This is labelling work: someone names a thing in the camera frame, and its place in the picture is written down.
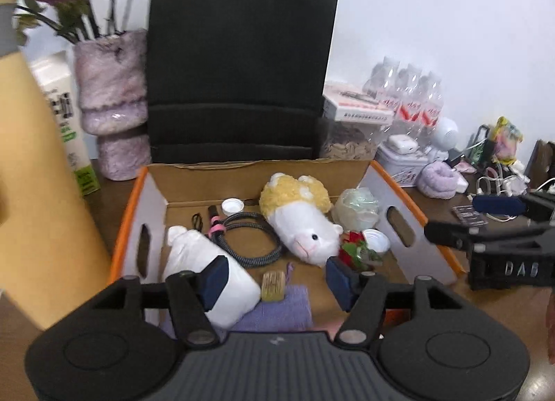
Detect small wooden comb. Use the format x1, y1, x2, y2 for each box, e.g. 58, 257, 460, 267
261, 271, 286, 302

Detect white charger cables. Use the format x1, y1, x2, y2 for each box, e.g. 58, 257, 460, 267
466, 161, 555, 224

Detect yellow thermos jug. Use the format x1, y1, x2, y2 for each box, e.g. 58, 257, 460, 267
1, 0, 110, 329

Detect purple towel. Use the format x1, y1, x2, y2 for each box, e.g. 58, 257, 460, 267
212, 263, 313, 339

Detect black hair clip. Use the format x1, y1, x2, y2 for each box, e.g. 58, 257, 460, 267
191, 212, 204, 233

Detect black braided cable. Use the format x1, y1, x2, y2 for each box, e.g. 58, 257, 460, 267
208, 204, 285, 270

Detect clear container of nuts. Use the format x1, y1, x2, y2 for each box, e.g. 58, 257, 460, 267
319, 119, 384, 161

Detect white earbuds case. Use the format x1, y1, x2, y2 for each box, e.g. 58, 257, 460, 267
386, 134, 419, 155

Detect milk carton green white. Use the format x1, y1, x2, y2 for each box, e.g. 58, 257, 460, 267
30, 51, 100, 196

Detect purple knitted scrunchie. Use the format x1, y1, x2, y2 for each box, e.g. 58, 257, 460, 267
417, 161, 459, 200

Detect white red book box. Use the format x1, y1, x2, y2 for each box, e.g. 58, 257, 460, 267
323, 83, 394, 126

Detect red cardboard box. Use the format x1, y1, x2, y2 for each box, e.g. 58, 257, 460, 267
110, 160, 464, 325

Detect white tin box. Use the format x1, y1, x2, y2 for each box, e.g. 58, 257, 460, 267
374, 144, 429, 188

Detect white round cap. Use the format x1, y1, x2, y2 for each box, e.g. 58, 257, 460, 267
221, 197, 245, 217

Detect water bottle right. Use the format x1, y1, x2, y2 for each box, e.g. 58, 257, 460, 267
416, 71, 444, 147

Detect colourful snack packet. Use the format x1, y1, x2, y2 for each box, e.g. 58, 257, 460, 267
490, 116, 523, 166

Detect white round lamp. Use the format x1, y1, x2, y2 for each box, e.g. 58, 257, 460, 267
427, 116, 459, 162

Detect white sheep plush toy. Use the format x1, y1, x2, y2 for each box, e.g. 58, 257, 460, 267
259, 173, 343, 267

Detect black paper shopping bag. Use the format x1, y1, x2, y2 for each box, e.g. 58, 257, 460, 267
146, 0, 338, 163

